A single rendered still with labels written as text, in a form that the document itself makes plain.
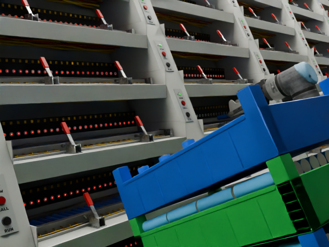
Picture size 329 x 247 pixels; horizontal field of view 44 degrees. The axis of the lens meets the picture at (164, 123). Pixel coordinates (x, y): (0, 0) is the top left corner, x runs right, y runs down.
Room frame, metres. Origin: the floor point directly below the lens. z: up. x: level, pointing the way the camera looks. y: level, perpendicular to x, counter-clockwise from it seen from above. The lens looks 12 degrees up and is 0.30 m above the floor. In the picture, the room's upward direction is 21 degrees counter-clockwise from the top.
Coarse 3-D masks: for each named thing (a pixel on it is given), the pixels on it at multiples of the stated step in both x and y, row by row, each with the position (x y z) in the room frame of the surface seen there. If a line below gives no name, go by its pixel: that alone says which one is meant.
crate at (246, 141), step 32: (256, 96) 0.42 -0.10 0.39; (320, 96) 0.51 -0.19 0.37; (224, 128) 0.46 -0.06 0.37; (256, 128) 0.43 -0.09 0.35; (288, 128) 0.45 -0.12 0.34; (320, 128) 0.49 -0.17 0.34; (192, 160) 0.51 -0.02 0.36; (224, 160) 0.47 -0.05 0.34; (256, 160) 0.44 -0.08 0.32; (128, 192) 0.62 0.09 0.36; (160, 192) 0.57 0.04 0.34; (192, 192) 0.53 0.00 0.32
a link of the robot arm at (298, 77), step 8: (296, 64) 1.44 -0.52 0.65; (304, 64) 1.40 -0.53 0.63; (288, 72) 1.43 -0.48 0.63; (296, 72) 1.40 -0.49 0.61; (304, 72) 1.39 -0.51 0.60; (312, 72) 1.42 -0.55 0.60; (280, 80) 1.45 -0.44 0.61; (288, 80) 1.43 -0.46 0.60; (296, 80) 1.41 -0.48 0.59; (304, 80) 1.40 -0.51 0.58; (312, 80) 1.40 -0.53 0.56; (280, 88) 1.46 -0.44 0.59; (288, 88) 1.44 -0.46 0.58; (296, 88) 1.42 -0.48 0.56; (304, 88) 1.41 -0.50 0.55
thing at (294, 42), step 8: (264, 8) 2.47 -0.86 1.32; (272, 8) 2.44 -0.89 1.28; (264, 16) 2.49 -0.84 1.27; (272, 16) 2.46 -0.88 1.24; (280, 16) 2.43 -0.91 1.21; (288, 16) 2.40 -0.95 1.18; (296, 24) 2.44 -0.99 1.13; (296, 32) 2.40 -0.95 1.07; (272, 40) 2.50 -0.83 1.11; (280, 40) 2.47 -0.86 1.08; (288, 40) 2.44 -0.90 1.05; (296, 40) 2.41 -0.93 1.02; (280, 48) 2.48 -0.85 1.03; (288, 48) 2.45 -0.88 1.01; (296, 48) 2.42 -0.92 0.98; (312, 56) 2.45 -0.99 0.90; (288, 64) 2.48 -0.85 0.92; (312, 64) 2.40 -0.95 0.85; (320, 72) 2.45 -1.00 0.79
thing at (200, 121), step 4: (232, 116) 1.88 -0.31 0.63; (236, 116) 1.91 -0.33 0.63; (200, 120) 1.39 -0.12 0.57; (204, 120) 1.71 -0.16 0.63; (208, 120) 1.73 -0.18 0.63; (212, 120) 1.76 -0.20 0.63; (216, 120) 1.78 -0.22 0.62; (220, 120) 1.80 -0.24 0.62; (200, 124) 1.39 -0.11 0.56; (204, 132) 1.46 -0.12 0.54; (208, 132) 1.45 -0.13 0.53
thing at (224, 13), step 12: (156, 0) 1.44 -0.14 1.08; (168, 0) 1.49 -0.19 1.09; (180, 0) 1.83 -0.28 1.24; (156, 12) 1.59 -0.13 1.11; (168, 12) 1.68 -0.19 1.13; (180, 12) 1.70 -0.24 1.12; (192, 12) 1.62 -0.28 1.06; (204, 12) 1.68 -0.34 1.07; (216, 12) 1.75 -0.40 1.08; (228, 12) 1.82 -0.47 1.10; (192, 24) 1.82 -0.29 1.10; (204, 24) 1.89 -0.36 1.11
